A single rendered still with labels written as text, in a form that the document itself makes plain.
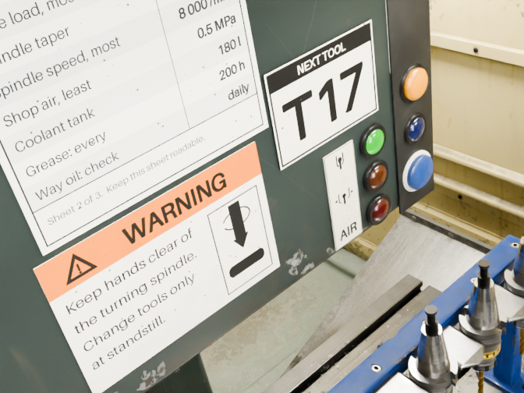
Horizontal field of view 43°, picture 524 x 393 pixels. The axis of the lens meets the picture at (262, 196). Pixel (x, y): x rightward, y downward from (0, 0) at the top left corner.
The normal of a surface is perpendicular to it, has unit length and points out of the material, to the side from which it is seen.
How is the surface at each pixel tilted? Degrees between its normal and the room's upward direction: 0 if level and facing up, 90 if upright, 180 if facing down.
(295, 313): 0
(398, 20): 90
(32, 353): 90
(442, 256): 24
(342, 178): 90
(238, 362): 0
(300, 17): 90
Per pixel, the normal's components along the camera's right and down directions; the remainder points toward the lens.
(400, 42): 0.64, 0.34
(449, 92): -0.76, 0.47
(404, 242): -0.46, -0.54
